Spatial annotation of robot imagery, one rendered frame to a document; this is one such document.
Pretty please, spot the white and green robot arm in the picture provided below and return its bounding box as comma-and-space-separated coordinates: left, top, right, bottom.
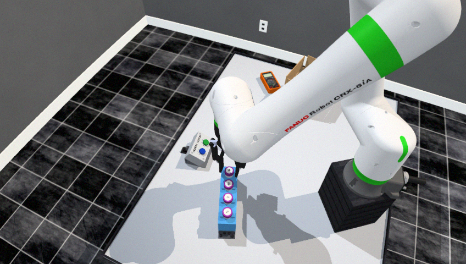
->
209, 0, 461, 199

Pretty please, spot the orange digital multimeter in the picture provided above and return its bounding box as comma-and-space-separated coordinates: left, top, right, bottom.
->
260, 71, 281, 94

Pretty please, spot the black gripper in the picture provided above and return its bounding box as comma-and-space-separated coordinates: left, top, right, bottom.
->
209, 138, 246, 177

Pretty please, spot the white button housing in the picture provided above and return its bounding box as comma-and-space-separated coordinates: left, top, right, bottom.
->
180, 131, 212, 168

